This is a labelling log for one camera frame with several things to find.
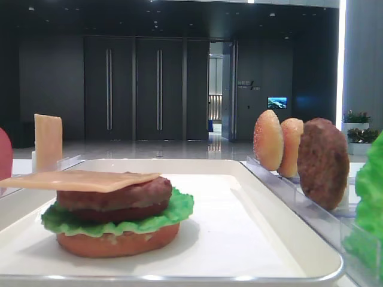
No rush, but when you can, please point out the cheese slice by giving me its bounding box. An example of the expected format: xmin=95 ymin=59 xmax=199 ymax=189
xmin=34 ymin=114 xmax=63 ymax=169
xmin=1 ymin=170 xmax=160 ymax=193

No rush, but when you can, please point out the meat patty on burger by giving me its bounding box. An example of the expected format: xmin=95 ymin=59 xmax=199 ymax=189
xmin=57 ymin=176 xmax=172 ymax=212

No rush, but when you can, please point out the brown meat patty upright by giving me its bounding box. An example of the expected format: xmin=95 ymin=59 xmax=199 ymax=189
xmin=297 ymin=118 xmax=349 ymax=210

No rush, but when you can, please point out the upright cheese slice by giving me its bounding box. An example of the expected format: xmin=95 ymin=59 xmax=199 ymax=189
xmin=34 ymin=114 xmax=63 ymax=169

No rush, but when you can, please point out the lettuce on burger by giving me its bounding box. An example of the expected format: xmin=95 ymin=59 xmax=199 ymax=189
xmin=41 ymin=187 xmax=194 ymax=237

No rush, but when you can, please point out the red tomato slice upright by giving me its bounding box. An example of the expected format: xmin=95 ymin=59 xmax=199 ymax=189
xmin=0 ymin=128 xmax=13 ymax=180

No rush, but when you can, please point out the green lettuce leaf upright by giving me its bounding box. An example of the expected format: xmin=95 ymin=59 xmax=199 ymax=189
xmin=344 ymin=135 xmax=382 ymax=279

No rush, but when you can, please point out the sesame bun top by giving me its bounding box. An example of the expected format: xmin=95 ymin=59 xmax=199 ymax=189
xmin=253 ymin=109 xmax=284 ymax=171

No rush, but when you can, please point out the dark double door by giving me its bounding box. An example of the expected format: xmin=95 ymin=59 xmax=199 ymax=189
xmin=84 ymin=36 xmax=209 ymax=141

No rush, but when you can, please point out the tan bun slice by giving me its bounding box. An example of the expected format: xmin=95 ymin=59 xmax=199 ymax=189
xmin=277 ymin=118 xmax=303 ymax=178

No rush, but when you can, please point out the white tray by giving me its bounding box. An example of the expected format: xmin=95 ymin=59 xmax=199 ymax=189
xmin=1 ymin=159 xmax=344 ymax=286

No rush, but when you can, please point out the bottom bun on tray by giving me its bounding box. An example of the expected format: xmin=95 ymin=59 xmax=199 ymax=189
xmin=57 ymin=223 xmax=180 ymax=258

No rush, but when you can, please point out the clear acrylic rack left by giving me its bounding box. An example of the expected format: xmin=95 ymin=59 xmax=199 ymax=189
xmin=0 ymin=154 xmax=81 ymax=198

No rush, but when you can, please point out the clear acrylic rack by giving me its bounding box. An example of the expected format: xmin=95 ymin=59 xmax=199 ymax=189
xmin=243 ymin=156 xmax=382 ymax=286
xmin=0 ymin=154 xmax=81 ymax=198

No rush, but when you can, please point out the clear acrylic rack right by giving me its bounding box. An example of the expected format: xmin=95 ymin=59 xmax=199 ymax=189
xmin=243 ymin=156 xmax=382 ymax=286

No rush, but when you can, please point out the potted plants planter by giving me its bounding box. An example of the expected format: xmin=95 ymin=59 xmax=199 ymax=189
xmin=342 ymin=110 xmax=379 ymax=155

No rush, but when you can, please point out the wall screen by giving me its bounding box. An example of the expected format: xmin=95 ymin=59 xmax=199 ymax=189
xmin=268 ymin=97 xmax=287 ymax=109

